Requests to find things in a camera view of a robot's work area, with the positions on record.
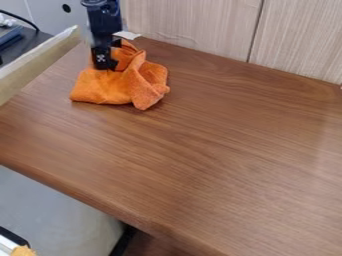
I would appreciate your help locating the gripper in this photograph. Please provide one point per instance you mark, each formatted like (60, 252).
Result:
(104, 27)

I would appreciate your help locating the orange cloth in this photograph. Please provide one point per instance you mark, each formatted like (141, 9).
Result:
(120, 83)

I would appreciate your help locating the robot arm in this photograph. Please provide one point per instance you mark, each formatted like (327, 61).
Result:
(100, 3)

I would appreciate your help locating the white tag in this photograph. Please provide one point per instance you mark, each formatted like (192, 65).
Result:
(128, 35)

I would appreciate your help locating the beige board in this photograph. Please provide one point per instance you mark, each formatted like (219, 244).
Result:
(31, 63)

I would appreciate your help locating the black desk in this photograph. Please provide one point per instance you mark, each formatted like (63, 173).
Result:
(24, 43)

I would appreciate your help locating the dark blue box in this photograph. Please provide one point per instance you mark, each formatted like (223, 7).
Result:
(9, 35)

